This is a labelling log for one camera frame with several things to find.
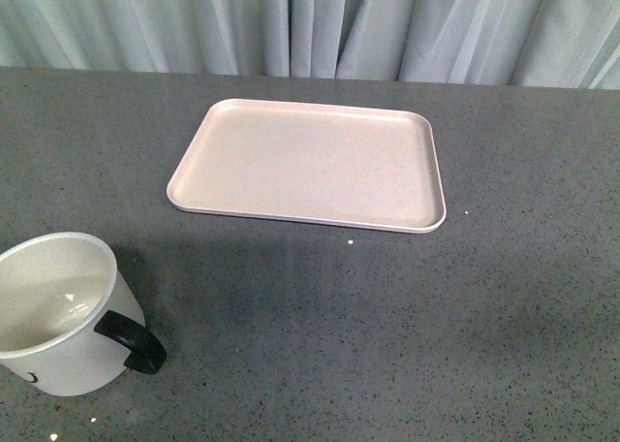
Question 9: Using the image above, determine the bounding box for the pale green curtain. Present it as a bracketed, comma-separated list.
[1, 0, 619, 89]

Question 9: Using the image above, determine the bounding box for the white mug with black handle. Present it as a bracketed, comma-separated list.
[1, 232, 167, 396]

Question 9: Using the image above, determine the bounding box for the beige rectangular tray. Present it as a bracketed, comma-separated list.
[167, 99, 447, 234]

